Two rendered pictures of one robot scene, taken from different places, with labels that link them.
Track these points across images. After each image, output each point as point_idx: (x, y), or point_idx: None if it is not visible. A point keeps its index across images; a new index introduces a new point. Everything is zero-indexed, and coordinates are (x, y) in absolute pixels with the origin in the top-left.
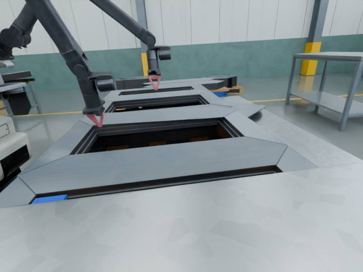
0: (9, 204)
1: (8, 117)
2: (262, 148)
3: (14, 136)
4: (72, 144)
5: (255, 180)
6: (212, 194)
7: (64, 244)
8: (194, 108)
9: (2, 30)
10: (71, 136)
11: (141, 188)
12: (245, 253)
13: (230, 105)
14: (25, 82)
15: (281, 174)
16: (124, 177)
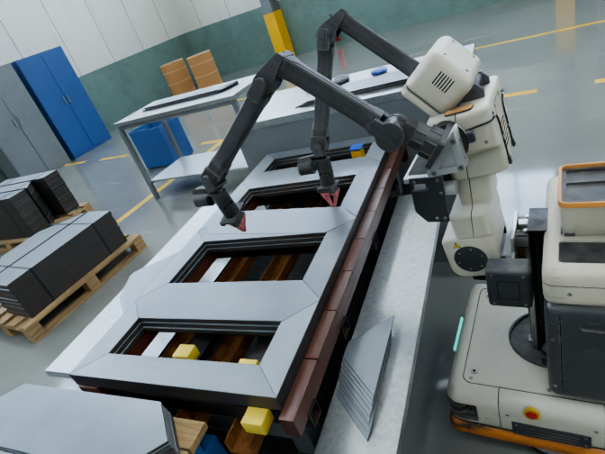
0: (374, 152)
1: (451, 213)
2: (254, 180)
3: (450, 230)
4: (356, 182)
5: (305, 111)
6: (311, 109)
7: None
8: (229, 231)
9: (401, 114)
10: (358, 191)
11: None
12: (313, 106)
13: (195, 233)
14: (403, 178)
15: (302, 112)
16: None
